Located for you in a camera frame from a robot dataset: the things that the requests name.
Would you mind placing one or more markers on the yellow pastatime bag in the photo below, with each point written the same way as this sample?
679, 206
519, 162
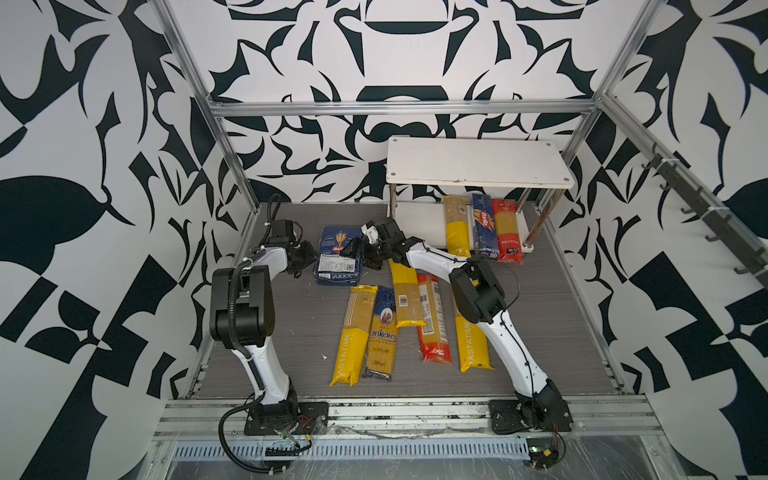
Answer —
472, 344
355, 333

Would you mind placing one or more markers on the small circuit board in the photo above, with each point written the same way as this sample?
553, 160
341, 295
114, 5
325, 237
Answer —
544, 453

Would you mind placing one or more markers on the white two-tier shelf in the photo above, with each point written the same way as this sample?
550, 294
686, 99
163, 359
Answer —
496, 164

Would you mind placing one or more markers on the wall hook rack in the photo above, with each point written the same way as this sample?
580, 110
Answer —
701, 204

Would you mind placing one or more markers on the blue Barilla pasta box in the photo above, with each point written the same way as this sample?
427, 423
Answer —
332, 268

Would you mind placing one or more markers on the aluminium frame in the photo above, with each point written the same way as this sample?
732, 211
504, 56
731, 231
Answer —
323, 85

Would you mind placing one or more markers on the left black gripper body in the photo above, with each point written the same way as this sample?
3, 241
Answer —
307, 255

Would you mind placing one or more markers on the white slotted cable duct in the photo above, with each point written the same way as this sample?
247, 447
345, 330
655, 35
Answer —
513, 448

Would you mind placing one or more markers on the blue label spaghetti bag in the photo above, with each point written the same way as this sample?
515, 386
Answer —
383, 336

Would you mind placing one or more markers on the yellow Pastatime bag right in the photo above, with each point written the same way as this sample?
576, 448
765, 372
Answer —
472, 344

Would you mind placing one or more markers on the red label spaghetti bag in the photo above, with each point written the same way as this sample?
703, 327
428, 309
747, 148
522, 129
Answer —
433, 337

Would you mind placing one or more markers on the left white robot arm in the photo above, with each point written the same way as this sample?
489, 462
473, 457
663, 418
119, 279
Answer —
243, 318

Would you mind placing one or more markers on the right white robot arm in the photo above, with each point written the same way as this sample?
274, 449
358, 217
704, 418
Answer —
480, 298

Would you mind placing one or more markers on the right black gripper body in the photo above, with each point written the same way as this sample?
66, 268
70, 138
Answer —
372, 255

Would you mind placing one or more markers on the blue Barilla spaghetti bag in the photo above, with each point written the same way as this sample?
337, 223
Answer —
484, 227

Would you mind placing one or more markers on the yellow Pastatime bag leftmost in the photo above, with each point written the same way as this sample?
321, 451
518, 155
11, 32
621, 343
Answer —
355, 333

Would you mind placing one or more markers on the yellow spaghetti bag short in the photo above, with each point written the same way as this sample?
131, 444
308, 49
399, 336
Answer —
409, 310

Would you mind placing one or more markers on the red yellow spaghetti bag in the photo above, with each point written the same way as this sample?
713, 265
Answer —
510, 247

